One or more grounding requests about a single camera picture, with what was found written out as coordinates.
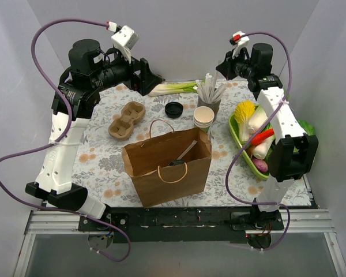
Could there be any large toy napa cabbage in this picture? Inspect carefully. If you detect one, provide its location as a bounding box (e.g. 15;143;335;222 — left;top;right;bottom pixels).
247;106;268;134

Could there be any black plastic coffee lid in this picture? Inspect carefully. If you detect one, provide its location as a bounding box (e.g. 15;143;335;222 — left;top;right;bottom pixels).
168;159;185;166

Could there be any stack of black lids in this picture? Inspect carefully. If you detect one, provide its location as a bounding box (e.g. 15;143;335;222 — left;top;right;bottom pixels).
165;102;183;119

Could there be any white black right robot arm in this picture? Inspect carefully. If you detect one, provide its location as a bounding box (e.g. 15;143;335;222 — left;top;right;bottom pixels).
216;43;318;230

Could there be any purple toy onion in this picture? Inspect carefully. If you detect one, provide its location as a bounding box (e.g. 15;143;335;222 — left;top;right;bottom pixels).
252;158;268;173

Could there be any stack of paper cups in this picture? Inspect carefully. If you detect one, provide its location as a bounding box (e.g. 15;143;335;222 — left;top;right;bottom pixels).
193;106;215;133

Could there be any aluminium frame rail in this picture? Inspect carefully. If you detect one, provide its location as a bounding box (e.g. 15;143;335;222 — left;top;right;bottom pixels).
14;207;346;276

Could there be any brown cup with straws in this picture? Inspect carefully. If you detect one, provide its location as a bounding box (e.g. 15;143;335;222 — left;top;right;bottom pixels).
195;71;227;117

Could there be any toy green lettuce head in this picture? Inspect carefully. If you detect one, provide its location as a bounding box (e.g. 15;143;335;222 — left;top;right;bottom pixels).
298;120;315;136

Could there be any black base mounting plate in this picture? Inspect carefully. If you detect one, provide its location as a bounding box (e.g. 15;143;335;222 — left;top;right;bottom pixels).
78;207;287;244

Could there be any white straw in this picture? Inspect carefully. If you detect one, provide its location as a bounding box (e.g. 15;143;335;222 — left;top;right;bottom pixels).
177;140;197;160

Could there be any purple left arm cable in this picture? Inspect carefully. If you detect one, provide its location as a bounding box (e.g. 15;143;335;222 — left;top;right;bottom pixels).
0;18;132;263

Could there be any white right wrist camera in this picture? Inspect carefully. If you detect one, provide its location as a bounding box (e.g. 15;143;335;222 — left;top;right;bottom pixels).
230;31;250;59

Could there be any brown cardboard cup carrier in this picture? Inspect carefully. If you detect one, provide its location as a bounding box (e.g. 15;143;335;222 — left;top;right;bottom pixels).
108;101;146;140

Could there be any orange toy carrot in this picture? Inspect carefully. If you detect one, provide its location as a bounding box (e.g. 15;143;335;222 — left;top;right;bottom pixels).
251;128;274;146

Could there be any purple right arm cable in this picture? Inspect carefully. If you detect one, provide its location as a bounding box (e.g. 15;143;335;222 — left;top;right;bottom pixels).
225;31;292;252

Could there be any brown paper bag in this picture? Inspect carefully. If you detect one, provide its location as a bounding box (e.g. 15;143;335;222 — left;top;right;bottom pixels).
122;128;212;208

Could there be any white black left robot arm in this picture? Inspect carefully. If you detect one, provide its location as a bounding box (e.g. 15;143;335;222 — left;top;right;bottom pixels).
25;39;164;231

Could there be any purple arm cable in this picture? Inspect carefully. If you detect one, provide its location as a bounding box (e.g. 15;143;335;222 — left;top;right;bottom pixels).
0;18;132;263
225;31;292;252

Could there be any green plastic tray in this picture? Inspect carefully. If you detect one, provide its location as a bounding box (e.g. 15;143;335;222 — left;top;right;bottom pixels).
228;114;269;180

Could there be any floral patterned table mat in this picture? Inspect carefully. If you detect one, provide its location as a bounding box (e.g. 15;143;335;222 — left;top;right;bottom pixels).
72;80;265;207

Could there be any green white toy leek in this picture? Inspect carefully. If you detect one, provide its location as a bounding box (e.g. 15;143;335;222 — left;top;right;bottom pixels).
148;82;197;97

